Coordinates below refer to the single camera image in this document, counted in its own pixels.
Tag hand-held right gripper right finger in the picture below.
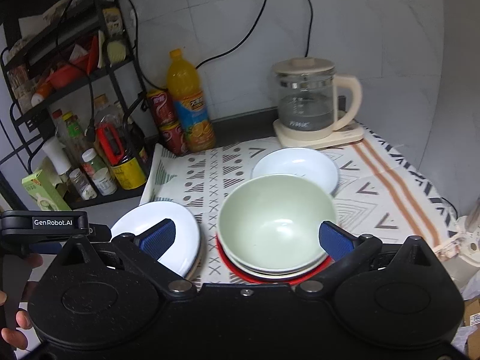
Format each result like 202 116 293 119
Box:
296 221 436 300

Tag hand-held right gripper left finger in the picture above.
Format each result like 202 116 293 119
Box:
56 219 196 298

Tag white deep plate with print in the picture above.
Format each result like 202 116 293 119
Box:
110 201 200 279

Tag white plate with marks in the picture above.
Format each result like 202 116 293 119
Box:
185 229 205 280

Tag pale green bowl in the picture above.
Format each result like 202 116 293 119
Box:
221 238 331 277
218 174 338 271

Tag red and black bowl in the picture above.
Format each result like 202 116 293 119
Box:
215 232 333 285

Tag person's left hand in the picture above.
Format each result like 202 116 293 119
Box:
0 254 44 350

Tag green cardboard box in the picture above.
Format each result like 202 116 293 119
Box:
21 169 72 211

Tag dark bottle with yellow label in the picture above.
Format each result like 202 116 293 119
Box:
109 150 148 190

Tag clear spice jar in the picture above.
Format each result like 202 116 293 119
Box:
68 168 97 200

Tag small white jar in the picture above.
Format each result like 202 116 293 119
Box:
92 167 118 196

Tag white plastic bottle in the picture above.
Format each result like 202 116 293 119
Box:
41 136 72 175

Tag plain white deep plate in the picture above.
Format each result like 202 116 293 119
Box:
251 147 339 196

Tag small jar with green contents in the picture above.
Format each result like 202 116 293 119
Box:
81 148 106 175

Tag patterned fringed cloth mat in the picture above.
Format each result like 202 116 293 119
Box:
140 120 458 289

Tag red drink can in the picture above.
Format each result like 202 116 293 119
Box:
146 89 177 127
159 121 190 157

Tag cream kettle base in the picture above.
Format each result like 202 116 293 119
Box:
272 118 365 150

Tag white straw holder appliance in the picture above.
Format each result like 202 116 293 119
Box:
446 215 480 283

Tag clear oil bottle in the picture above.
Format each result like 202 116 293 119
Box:
94 95 124 128

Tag orange juice bottle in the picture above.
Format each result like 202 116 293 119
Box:
166 49 217 152

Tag glass electric kettle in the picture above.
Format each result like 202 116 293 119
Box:
272 57 363 133

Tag red plastic basin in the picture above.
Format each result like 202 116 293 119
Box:
45 64 91 89

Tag black metal kitchen rack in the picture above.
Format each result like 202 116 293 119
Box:
0 0 158 211

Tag red handled kitchen tool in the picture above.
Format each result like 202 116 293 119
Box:
97 123 125 166

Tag thin black rack cable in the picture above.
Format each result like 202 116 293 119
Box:
112 0 169 91

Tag black power cable with plug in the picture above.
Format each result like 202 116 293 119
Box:
296 0 314 58
195 0 268 70

